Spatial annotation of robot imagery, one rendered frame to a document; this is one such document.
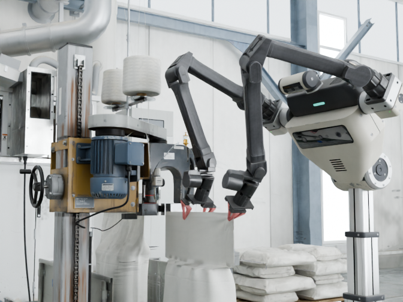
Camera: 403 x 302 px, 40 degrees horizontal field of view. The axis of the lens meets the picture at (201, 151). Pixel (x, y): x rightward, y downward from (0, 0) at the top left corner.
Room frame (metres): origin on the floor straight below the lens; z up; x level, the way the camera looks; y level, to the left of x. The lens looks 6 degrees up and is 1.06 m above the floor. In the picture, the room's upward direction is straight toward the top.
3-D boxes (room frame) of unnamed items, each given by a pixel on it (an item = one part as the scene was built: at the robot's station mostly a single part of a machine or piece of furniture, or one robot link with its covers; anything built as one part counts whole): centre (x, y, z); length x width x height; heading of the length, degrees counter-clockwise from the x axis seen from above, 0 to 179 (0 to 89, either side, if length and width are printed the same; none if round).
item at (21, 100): (4.66, 1.45, 1.82); 0.51 x 0.27 x 0.71; 33
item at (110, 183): (2.25, 0.37, 1.21); 0.15 x 0.15 x 0.25
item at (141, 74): (2.34, 0.26, 1.61); 0.17 x 0.17 x 0.17
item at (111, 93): (2.56, 0.40, 1.61); 0.15 x 0.14 x 0.17; 33
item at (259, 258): (5.32, -0.72, 0.56); 0.66 x 0.42 x 0.15; 123
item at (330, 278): (5.86, -1.10, 0.32); 0.66 x 0.43 x 0.14; 33
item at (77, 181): (2.47, 0.48, 1.18); 0.34 x 0.25 x 0.31; 123
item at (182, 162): (2.68, 0.21, 1.21); 0.30 x 0.25 x 0.30; 33
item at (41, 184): (2.31, 0.69, 1.13); 0.18 x 0.11 x 0.18; 33
